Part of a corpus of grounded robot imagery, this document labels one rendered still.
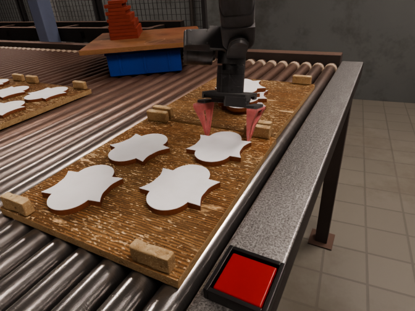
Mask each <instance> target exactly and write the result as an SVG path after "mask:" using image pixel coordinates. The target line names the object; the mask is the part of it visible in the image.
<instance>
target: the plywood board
mask: <svg viewBox="0 0 415 311"><path fill-rule="evenodd" d="M187 29H199V28H198V27H197V26H193V27H178V28H162V29H153V30H143V31H142V32H141V35H140V37H139V38H134V39H119V40H111V39H110V36H109V34H110V33H102V34H101V35H99V36H98V37H97V38H95V39H94V40H93V41H92V42H90V43H89V44H87V45H86V46H85V47H84V48H82V49H81V50H79V51H78V52H79V55H80V56H85V55H93V54H108V53H117V52H131V51H145V50H153V49H168V48H183V34H184V31H185V30H187Z"/></svg>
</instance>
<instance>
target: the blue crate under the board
mask: <svg viewBox="0 0 415 311"><path fill-rule="evenodd" d="M180 50H182V48H168V49H153V50H145V51H131V52H117V53H108V54H104V56H106V59H107V64H108V67H109V73H110V76H111V77H119V76H127V75H141V74H149V73H162V72H176V71H182V60H181V52H180Z"/></svg>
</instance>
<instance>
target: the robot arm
mask: <svg viewBox="0 0 415 311"><path fill-rule="evenodd" d="M219 14H220V26H209V29H187V30H185V31H184V34H183V64H184V65H212V61H215V58H216V51H218V57H217V63H218V64H222V65H218V66H217V87H216V90H209V91H202V98H206V97H209V98H211V99H209V98H206V99H198V102H197V103H194V104H193V108H194V110H195V112H196V114H197V116H198V118H199V120H200V122H201V124H202V126H203V130H204V134H205V135H206V136H209V134H210V130H211V122H212V114H213V108H214V103H215V102H220V103H224V106H229V107H242V108H247V110H246V138H247V141H251V137H252V135H253V132H254V129H255V127H256V125H257V123H258V121H259V119H260V118H261V115H262V114H263V112H264V110H265V108H266V107H265V106H263V104H249V103H250V101H251V99H252V100H256V99H257V93H250V92H244V82H245V63H246V53H247V50H248V49H249V48H251V47H252V46H253V45H254V42H255V19H254V15H255V0H219ZM204 110H205V112H206V118H205V114H204Z"/></svg>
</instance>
